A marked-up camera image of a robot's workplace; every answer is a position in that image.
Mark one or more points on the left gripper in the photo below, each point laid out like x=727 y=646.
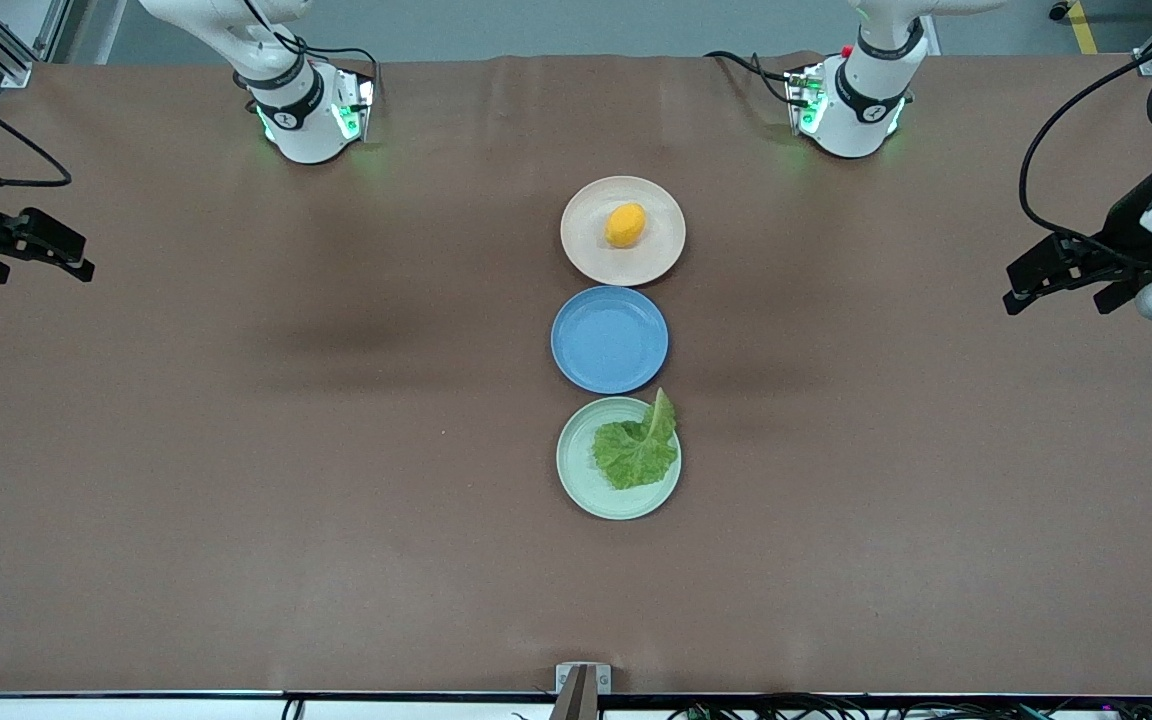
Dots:
x=1126 y=228

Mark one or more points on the yellow lemon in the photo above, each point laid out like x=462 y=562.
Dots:
x=626 y=225

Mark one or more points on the green lettuce leaf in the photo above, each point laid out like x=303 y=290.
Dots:
x=636 y=455

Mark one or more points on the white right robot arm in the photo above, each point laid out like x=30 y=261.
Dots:
x=306 y=120

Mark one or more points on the black caster wheel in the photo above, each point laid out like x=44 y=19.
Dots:
x=1060 y=10

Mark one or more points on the brown table cover sheet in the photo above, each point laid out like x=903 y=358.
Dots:
x=236 y=500

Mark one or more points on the beige round plate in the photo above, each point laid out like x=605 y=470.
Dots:
x=656 y=260

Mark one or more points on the blue round plate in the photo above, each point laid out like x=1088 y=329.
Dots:
x=608 y=340

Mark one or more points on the pale green round plate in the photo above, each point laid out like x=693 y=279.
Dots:
x=581 y=480

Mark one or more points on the white table edge rail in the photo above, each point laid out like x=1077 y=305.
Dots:
x=86 y=710

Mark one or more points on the silver camera mount bracket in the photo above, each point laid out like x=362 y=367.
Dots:
x=564 y=677

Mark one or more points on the grey camera support post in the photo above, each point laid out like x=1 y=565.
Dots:
x=578 y=705

